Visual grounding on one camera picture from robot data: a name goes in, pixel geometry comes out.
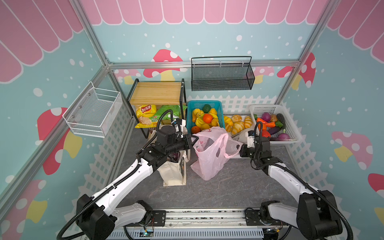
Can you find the teal plastic fruit basket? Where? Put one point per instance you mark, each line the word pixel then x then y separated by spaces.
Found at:
pixel 199 105

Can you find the white plastic vegetable basket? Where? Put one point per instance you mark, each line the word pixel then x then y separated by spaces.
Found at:
pixel 290 127

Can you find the green snack bag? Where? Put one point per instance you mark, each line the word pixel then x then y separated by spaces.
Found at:
pixel 176 109

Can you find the green avocado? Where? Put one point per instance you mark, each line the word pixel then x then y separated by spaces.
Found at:
pixel 206 108

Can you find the striped yellow bread roll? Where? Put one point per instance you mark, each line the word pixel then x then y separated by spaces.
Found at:
pixel 228 121

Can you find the dark purple eggplant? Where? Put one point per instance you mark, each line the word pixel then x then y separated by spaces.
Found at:
pixel 274 130

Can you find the orange tangerine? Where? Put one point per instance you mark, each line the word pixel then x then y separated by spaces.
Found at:
pixel 195 129

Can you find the wooden black-frame shelf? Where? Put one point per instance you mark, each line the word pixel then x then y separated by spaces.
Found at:
pixel 157 93

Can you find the beige canvas tote bag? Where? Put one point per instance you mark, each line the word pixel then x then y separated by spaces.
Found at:
pixel 175 173

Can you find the white wire wall basket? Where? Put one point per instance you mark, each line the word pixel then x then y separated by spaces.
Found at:
pixel 93 112

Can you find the purple onion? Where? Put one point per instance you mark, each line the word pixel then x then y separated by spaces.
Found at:
pixel 266 117
pixel 284 137

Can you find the pink plastic grocery bag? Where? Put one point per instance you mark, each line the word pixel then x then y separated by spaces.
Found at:
pixel 213 148

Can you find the red tomato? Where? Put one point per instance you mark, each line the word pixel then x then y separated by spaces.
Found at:
pixel 266 134

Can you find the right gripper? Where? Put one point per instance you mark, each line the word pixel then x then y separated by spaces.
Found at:
pixel 246 150

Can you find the purple onion front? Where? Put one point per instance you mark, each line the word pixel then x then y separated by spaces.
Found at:
pixel 284 137

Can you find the orange tomato fruit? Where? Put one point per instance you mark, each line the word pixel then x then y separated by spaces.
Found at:
pixel 207 118

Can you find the black mesh wall basket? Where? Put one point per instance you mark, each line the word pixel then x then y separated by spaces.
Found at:
pixel 229 73

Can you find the brown potato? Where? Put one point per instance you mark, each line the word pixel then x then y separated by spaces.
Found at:
pixel 274 118

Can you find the small striped bread roll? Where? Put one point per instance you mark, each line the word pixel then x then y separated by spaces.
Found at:
pixel 248 122

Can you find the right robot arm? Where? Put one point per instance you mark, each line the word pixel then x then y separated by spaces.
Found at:
pixel 316 215

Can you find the round beige bread bun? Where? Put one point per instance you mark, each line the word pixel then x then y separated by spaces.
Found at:
pixel 237 118

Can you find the purple onion back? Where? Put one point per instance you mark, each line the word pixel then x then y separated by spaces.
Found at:
pixel 266 117

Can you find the orange carrot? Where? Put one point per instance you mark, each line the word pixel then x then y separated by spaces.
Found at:
pixel 266 124

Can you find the long striped croissant bread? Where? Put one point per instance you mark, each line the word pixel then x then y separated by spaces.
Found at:
pixel 237 128

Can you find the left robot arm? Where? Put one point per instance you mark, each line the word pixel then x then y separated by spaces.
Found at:
pixel 98 216

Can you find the yellow chips bag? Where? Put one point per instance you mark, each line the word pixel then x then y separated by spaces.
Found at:
pixel 145 115

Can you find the banana bunch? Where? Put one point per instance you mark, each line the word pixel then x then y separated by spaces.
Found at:
pixel 198 119

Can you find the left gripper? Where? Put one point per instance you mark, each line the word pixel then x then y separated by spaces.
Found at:
pixel 187 138

